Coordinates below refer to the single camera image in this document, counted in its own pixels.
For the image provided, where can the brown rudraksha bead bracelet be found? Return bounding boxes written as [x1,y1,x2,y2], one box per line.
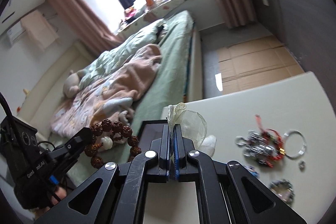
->
[84,118,142,169]

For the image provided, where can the silver bangle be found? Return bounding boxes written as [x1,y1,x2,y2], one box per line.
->
[284,130,307,160]

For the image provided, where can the plush toy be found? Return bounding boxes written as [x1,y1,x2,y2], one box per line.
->
[63,69,88,98]

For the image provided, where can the flattened cardboard on floor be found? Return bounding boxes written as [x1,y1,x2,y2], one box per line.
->
[215,35,304,95]

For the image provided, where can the light green quilt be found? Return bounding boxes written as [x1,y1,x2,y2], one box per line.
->
[79,19,168,90]

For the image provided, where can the patterned window seat cushion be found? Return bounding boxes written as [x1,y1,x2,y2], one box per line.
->
[116,0,192,39]

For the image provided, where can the orange item on sill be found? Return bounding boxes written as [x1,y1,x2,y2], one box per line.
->
[145,0,155,6]

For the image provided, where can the bed with green sheet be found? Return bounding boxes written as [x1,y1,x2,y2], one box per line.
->
[47,9,204,188]

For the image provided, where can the pink towel on rack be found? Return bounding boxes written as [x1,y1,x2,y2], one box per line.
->
[20,10,59,51]

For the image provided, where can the grey stone bead bracelet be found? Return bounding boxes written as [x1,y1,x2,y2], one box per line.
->
[269,178,295,205]

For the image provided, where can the pink fleece blanket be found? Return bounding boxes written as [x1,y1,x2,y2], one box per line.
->
[51,44,162,138]

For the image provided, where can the person's hand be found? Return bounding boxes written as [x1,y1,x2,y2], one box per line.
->
[51,186,67,205]

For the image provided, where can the silver chain bracelet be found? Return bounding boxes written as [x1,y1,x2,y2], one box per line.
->
[235,130,271,162]

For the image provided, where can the pink left curtain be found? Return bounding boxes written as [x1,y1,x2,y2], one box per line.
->
[47,0,123,56]

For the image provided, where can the black cable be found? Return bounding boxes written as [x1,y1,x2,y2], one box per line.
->
[0,92,14,122]

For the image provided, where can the red string bead bracelet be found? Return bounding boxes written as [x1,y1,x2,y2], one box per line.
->
[254,114,287,168]

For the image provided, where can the white organza pouch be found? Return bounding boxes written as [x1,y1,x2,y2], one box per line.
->
[167,102,217,157]

